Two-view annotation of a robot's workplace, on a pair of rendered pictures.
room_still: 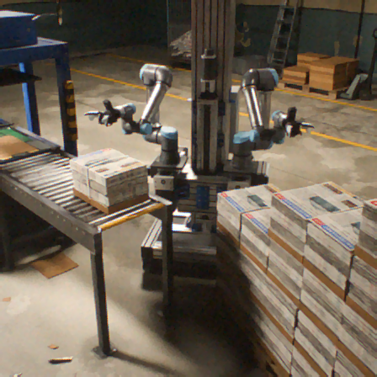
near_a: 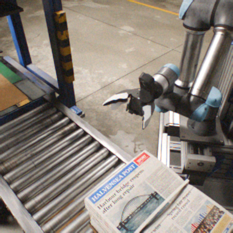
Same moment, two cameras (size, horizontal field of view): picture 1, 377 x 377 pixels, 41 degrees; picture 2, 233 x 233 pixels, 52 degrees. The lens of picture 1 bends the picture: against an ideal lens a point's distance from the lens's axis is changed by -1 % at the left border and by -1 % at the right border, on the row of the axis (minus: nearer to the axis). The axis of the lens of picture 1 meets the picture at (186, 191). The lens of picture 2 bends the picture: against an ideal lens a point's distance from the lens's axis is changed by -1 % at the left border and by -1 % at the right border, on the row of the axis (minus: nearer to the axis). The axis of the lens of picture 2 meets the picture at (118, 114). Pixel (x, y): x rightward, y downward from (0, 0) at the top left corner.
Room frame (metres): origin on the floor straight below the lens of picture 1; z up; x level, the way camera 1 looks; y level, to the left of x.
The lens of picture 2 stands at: (2.33, 0.58, 1.72)
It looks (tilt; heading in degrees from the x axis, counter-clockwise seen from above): 41 degrees down; 358
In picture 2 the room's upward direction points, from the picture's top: straight up
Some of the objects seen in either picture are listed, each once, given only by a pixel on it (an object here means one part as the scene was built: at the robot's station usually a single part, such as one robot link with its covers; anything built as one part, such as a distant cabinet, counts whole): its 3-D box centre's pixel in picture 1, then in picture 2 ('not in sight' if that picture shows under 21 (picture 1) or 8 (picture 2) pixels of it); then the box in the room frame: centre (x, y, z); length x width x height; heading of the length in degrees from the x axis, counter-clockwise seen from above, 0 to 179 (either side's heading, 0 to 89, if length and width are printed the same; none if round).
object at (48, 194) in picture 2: (65, 183); (70, 178); (2.97, 0.78, 0.77); 0.47 x 0.05 x 0.05; 133
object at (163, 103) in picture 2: (129, 125); (166, 99); (3.10, 0.37, 1.12); 0.11 x 0.08 x 0.11; 53
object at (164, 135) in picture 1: (168, 137); (206, 101); (3.25, 0.12, 0.98); 0.13 x 0.12 x 0.14; 53
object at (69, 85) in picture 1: (71, 111); (64, 49); (3.70, 0.87, 1.05); 0.05 x 0.05 x 0.45; 43
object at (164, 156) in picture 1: (169, 154); (203, 119); (3.25, 0.12, 0.87); 0.15 x 0.15 x 0.10
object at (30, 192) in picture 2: (60, 179); (62, 169); (3.02, 0.83, 0.77); 0.47 x 0.05 x 0.05; 133
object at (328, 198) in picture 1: (320, 199); not in sight; (2.10, -0.62, 1.07); 0.37 x 0.29 x 0.01; 114
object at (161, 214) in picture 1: (103, 180); (120, 160); (3.09, 0.55, 0.74); 1.34 x 0.05 x 0.12; 43
